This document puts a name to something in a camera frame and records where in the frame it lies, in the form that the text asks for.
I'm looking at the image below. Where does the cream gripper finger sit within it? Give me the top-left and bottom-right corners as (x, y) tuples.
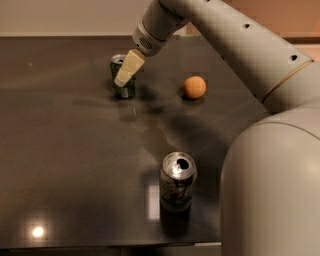
(114, 49), (145, 87)

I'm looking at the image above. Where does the dark green soda can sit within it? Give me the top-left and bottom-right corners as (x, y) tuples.
(110, 54), (135, 99)

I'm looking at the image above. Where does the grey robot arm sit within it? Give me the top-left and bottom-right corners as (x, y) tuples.
(115, 0), (320, 256)

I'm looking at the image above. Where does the silver 7up can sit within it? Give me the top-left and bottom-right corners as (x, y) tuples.
(159, 152), (197, 213)

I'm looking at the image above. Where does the orange round fruit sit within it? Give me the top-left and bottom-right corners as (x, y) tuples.
(182, 76), (207, 99)

